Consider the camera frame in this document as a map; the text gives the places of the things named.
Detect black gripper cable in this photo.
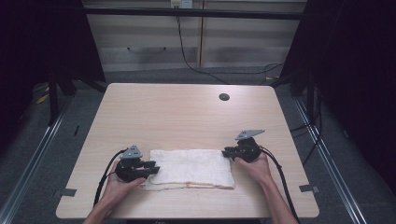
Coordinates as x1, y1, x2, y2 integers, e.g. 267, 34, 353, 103
92, 147, 130, 208
257, 145, 302, 224

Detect metal floor rail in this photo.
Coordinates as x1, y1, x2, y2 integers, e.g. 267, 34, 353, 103
0, 92, 73, 224
293, 97, 369, 224

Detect black power cable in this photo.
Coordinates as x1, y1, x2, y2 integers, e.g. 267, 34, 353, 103
176, 15, 285, 86

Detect grey tape piece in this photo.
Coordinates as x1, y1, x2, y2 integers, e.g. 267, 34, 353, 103
299, 184, 320, 193
51, 188, 78, 198

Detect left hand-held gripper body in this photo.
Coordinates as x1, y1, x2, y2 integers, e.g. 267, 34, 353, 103
114, 144, 148, 184

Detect yellow floor item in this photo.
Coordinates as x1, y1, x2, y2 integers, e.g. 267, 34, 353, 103
35, 86, 51, 105

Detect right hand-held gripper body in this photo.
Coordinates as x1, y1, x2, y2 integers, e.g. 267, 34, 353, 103
234, 129, 266, 164

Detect person's left hand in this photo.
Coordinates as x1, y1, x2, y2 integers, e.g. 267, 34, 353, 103
104, 160, 148, 208

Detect dark cabinet handle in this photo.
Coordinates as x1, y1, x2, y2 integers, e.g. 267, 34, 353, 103
126, 46, 168, 54

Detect black curtain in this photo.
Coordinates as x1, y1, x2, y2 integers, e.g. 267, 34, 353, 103
279, 0, 396, 195
0, 0, 106, 157

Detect black stand leg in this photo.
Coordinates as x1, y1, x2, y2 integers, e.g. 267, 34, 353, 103
305, 72, 316, 123

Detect white towel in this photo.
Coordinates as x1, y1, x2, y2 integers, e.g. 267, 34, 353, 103
139, 148, 236, 191

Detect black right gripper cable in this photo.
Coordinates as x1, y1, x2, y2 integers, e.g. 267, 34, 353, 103
257, 145, 302, 224

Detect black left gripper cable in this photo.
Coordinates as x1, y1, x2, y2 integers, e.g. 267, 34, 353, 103
92, 147, 130, 208

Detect white wall socket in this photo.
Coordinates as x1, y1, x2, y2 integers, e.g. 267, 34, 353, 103
169, 0, 194, 9

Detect black floor cables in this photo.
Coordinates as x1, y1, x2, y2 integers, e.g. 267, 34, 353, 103
289, 88, 324, 166

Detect person's right hand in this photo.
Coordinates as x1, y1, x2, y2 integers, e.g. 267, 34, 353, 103
233, 153, 273, 188

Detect black horizontal crossbar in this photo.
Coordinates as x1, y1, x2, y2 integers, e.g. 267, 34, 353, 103
83, 7, 308, 21

